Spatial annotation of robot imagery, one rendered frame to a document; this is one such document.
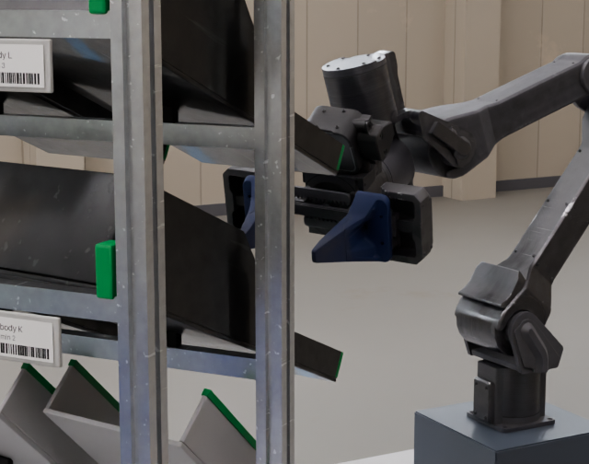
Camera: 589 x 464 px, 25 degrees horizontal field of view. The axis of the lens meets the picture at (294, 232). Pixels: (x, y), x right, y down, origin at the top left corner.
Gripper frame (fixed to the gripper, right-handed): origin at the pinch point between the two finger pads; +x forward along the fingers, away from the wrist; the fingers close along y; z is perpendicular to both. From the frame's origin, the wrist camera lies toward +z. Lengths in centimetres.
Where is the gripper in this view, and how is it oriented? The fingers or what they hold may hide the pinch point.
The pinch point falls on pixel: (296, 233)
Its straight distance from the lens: 109.2
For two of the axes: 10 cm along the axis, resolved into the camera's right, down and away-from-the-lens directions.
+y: 8.7, 1.4, -4.7
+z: -0.7, -9.1, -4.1
